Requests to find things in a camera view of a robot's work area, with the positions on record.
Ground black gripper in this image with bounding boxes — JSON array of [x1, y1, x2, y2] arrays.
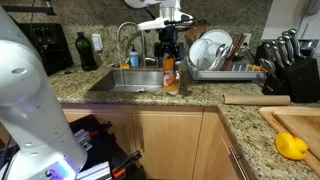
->
[[154, 26, 184, 61]]

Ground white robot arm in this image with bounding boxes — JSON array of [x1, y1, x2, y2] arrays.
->
[[0, 7, 88, 180]]

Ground curved steel faucet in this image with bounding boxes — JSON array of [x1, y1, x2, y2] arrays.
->
[[116, 22, 156, 68]]

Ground wooden spoons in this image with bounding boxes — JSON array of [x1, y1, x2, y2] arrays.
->
[[184, 23, 207, 47]]

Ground orange snack bag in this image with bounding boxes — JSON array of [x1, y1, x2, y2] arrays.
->
[[162, 58, 180, 95]]

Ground white blue soap bottle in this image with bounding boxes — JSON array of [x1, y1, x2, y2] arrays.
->
[[129, 47, 140, 67]]

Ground grey dish drying rack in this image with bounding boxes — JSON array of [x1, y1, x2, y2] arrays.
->
[[187, 60, 267, 81]]

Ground orange sponge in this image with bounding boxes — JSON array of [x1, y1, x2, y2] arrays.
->
[[120, 63, 130, 69]]

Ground white plate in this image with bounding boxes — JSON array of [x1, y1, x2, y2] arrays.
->
[[203, 29, 233, 47]]

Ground stainless steel sink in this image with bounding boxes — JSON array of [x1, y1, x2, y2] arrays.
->
[[90, 70, 163, 93]]

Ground brown paper roll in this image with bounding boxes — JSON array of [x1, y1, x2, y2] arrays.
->
[[224, 95, 291, 106]]

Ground dark green glass bottle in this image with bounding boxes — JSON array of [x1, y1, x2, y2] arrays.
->
[[75, 32, 98, 71]]

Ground wooden cabinet door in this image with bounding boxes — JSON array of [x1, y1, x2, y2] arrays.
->
[[132, 113, 202, 180]]

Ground black coffee machine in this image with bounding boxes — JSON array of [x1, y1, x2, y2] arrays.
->
[[18, 23, 74, 75]]

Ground black knife block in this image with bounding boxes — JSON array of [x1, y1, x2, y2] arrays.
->
[[254, 43, 320, 103]]

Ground orange black clamp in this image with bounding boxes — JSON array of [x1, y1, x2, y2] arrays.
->
[[112, 150, 142, 180]]

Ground wooden cutting board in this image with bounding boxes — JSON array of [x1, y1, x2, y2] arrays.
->
[[259, 106, 320, 176]]

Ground yellow rubber duck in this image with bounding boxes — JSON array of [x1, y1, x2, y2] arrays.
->
[[274, 132, 308, 160]]

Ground white wall outlet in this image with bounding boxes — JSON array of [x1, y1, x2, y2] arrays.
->
[[92, 34, 103, 52]]

